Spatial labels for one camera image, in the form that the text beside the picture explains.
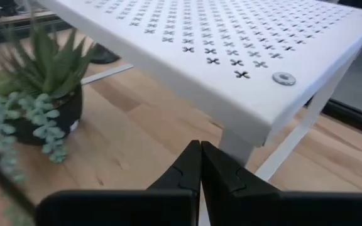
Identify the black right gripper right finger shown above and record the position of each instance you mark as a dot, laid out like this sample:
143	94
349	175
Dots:
262	207

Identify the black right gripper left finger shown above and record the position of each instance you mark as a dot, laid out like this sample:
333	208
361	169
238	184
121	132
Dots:
168	204

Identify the white perforated metal shelf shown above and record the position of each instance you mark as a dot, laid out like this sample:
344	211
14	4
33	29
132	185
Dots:
256	94

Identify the succulent plant in black pot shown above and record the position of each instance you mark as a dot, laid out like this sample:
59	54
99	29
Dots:
52	72

